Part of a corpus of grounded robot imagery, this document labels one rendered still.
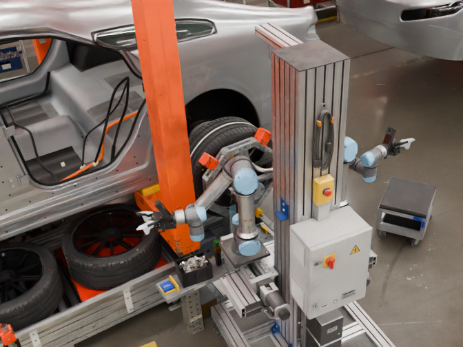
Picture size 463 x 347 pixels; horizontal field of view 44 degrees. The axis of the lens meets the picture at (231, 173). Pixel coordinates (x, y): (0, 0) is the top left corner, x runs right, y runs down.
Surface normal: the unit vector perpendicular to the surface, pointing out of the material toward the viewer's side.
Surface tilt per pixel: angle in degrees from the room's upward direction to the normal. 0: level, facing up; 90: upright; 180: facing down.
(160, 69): 90
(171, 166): 90
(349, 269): 90
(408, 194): 0
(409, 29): 91
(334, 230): 0
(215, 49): 81
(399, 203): 0
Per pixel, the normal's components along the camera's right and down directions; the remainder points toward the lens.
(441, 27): -0.32, 0.55
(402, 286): -0.06, -0.82
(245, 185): 0.18, 0.44
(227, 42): 0.51, 0.32
